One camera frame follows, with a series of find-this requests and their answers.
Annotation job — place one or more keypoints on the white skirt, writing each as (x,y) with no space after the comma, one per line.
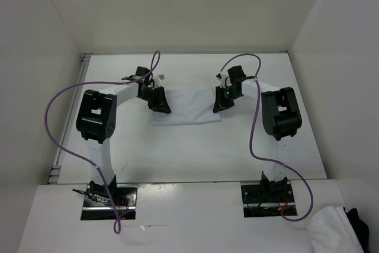
(188,107)

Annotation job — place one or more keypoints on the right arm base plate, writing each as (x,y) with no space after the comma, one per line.
(257,204)

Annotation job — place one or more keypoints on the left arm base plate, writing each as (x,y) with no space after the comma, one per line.
(96,207)

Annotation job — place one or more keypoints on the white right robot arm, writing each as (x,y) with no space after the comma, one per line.
(280,116)

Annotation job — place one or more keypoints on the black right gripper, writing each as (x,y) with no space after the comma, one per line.
(220,103)

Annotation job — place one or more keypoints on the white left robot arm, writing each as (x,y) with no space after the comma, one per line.
(96,122)

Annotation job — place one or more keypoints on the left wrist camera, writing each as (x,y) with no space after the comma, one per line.
(157,81)

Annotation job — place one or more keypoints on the black cloth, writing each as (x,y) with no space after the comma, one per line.
(360,228)

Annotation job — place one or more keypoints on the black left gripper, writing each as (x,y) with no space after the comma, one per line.
(160,105)

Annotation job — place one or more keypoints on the white cloth pile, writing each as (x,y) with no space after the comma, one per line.
(329,230)

